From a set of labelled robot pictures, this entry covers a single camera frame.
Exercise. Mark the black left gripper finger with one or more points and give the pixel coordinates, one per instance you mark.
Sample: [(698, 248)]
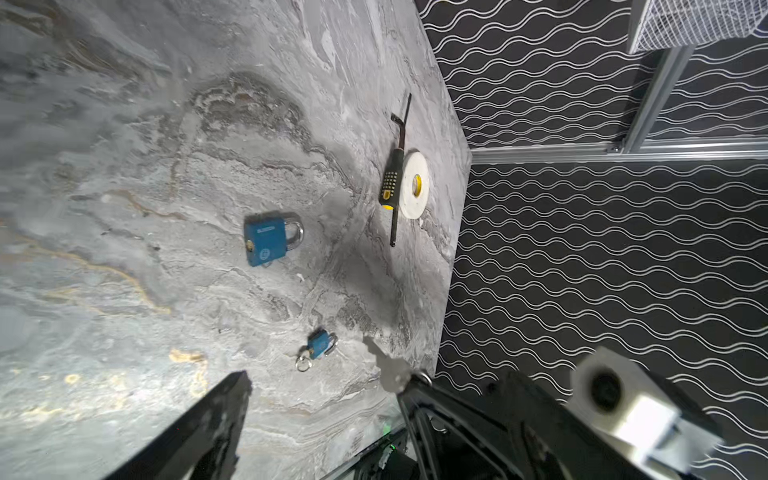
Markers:
[(202, 443)]

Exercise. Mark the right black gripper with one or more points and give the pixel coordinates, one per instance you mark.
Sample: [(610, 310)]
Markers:
[(518, 431)]

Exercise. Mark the silver key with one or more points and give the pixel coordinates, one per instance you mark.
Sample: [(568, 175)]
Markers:
[(395, 373)]

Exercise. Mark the large blue padlock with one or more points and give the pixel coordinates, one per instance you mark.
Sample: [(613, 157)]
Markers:
[(270, 236)]

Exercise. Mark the black hex key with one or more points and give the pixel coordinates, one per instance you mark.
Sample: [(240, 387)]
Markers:
[(397, 167)]

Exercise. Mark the black yellow screwdriver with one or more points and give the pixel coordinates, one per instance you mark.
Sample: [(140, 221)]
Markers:
[(387, 186)]

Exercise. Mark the white tape roll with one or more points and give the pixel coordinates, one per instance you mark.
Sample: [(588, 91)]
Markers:
[(415, 186)]

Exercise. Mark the white mesh basket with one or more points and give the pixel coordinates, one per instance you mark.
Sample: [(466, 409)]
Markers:
[(666, 24)]

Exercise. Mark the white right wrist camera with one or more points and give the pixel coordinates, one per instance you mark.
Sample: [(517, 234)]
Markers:
[(645, 417)]

